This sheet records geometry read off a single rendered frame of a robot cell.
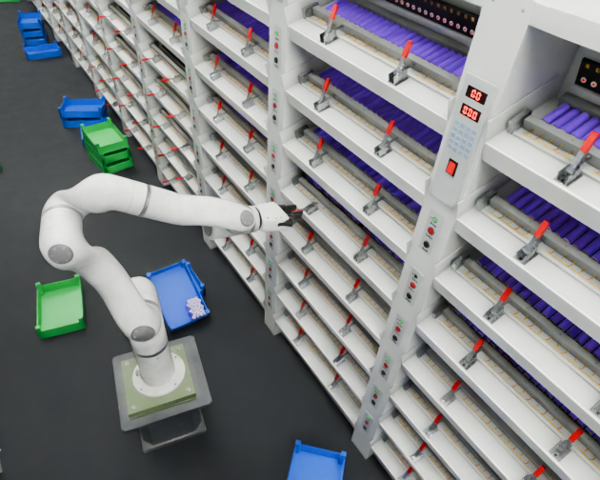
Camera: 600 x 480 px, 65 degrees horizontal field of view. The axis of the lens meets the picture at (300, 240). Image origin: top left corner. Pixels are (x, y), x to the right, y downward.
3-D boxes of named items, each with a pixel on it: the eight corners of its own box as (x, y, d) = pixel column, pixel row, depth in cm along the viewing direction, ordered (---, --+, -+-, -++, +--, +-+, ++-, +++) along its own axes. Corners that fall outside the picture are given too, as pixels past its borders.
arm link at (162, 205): (158, 175, 119) (261, 206, 136) (139, 187, 132) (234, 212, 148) (151, 210, 117) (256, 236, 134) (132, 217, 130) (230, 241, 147)
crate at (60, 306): (86, 328, 226) (82, 317, 221) (40, 339, 220) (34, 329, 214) (82, 284, 246) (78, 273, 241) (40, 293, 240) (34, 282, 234)
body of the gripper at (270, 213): (241, 219, 152) (270, 214, 158) (257, 238, 146) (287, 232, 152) (246, 200, 148) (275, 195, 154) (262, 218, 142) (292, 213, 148)
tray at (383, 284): (392, 310, 138) (391, 292, 130) (283, 198, 173) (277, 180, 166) (444, 271, 142) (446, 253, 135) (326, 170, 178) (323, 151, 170)
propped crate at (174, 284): (208, 315, 236) (210, 311, 229) (170, 332, 227) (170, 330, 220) (183, 263, 242) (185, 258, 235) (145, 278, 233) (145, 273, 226)
